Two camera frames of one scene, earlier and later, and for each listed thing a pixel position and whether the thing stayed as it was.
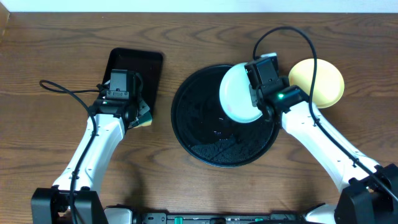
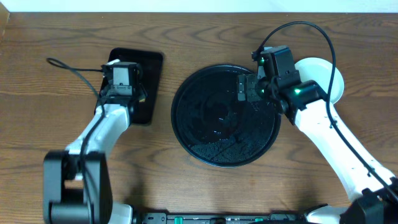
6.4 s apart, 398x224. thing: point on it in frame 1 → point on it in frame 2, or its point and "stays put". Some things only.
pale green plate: x=235 y=96 → x=320 y=70
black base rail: x=273 y=218 stays put
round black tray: x=206 y=130 stays put
